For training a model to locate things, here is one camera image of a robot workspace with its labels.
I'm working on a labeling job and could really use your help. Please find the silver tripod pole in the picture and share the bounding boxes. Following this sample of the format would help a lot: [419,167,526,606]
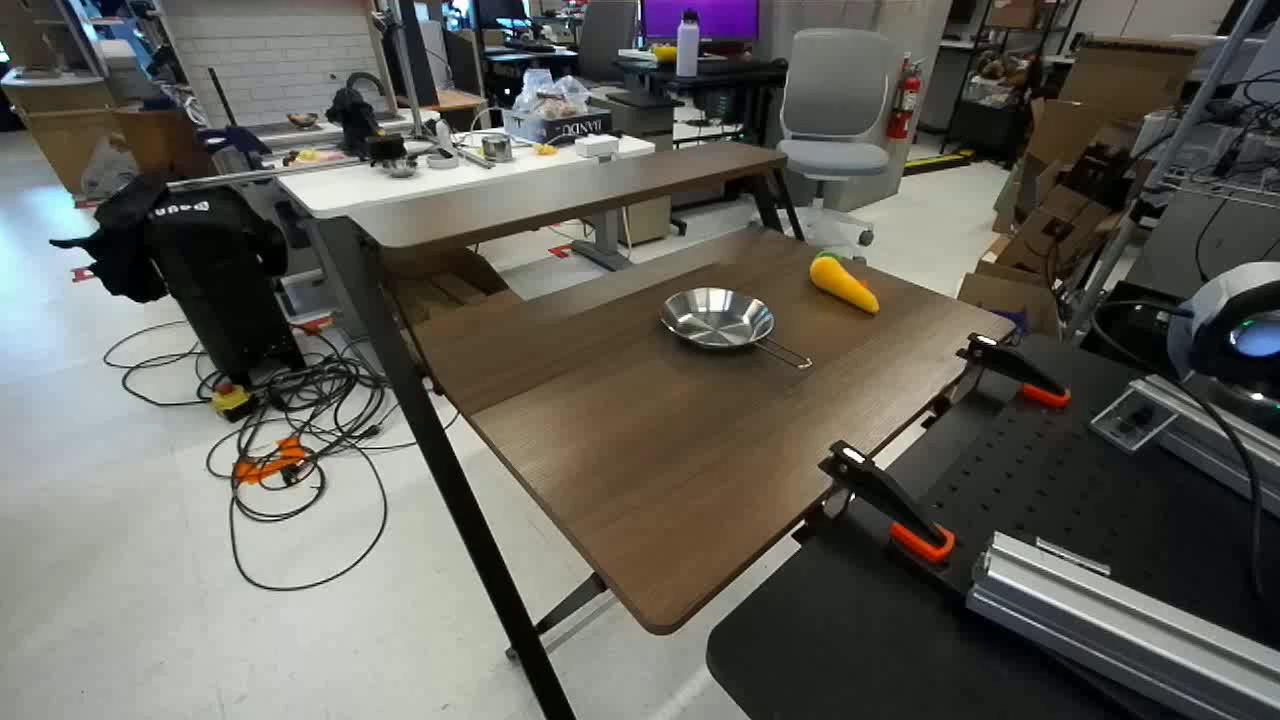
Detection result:
[1063,0,1273,334]

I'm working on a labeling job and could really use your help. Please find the black device on desk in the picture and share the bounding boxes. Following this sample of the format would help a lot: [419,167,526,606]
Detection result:
[324,72,405,164]

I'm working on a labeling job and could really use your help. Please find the black bag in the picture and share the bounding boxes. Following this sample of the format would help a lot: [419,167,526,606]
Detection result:
[47,174,310,392]

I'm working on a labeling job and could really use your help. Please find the black printed box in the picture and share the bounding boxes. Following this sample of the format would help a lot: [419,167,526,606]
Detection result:
[536,112,616,148]

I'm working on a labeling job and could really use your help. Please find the orange cable plug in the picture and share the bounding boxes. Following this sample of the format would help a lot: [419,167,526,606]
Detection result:
[231,437,311,488]

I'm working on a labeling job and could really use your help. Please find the brown raised wooden desk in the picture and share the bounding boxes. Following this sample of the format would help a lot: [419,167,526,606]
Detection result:
[353,137,793,255]

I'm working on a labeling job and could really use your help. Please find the black floor cable bundle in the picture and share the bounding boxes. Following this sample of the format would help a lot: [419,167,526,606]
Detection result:
[100,317,395,597]

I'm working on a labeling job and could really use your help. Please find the white desk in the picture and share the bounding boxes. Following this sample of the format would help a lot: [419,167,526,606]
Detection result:
[272,133,666,225]

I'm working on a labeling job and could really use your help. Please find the yellow carrot plushie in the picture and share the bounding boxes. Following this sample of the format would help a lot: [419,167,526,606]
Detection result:
[804,251,883,320]

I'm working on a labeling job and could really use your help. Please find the large cardboard box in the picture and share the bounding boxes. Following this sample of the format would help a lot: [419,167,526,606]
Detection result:
[1056,37,1211,137]

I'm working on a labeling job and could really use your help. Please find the white pegboard panel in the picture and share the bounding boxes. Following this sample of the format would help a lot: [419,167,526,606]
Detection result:
[155,0,394,133]

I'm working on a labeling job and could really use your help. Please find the small metal bracket plate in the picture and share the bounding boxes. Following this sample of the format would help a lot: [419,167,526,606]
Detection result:
[1088,382,1181,457]

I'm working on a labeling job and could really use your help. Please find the black metal table leg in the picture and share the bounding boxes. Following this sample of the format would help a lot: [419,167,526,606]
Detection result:
[311,216,579,720]

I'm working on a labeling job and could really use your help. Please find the grey office chair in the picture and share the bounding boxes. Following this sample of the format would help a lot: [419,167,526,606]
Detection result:
[777,27,911,255]

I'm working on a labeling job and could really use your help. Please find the silver aluminium extrusion rail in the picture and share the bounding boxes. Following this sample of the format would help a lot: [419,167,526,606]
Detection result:
[963,533,1280,720]
[1128,372,1280,517]

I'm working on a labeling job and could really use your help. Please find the clear plastic bag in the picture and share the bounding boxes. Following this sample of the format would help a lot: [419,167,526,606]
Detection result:
[511,69,604,137]

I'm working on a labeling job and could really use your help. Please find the silver metal frying pan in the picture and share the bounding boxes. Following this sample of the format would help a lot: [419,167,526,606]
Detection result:
[657,282,815,377]

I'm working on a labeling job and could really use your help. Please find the red fire extinguisher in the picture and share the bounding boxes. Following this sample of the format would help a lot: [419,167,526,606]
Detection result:
[883,50,928,145]

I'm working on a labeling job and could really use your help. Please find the black perforated breadboard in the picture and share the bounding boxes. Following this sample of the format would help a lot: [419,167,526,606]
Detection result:
[706,331,1280,720]

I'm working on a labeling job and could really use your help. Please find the purple lit monitor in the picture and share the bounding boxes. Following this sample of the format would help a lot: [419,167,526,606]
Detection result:
[636,0,764,49]

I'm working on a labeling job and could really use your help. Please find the stacked cardboard boxes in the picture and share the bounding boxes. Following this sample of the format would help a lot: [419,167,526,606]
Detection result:
[955,122,1164,334]

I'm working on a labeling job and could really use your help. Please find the camera stand on desk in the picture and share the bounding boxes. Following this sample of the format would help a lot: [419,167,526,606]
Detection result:
[394,0,445,145]

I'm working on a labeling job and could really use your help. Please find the small white bowl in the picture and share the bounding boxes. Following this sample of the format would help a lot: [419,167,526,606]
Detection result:
[574,133,625,167]

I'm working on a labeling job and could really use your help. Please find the white bottle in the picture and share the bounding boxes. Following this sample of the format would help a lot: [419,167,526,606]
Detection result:
[673,6,706,79]

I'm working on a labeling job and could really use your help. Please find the black breadboard cable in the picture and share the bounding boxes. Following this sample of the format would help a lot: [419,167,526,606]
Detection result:
[1094,290,1273,602]

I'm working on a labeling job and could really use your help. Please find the black clamp orange handle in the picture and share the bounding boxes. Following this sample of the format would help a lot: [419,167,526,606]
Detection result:
[955,331,1075,415]
[815,437,961,567]

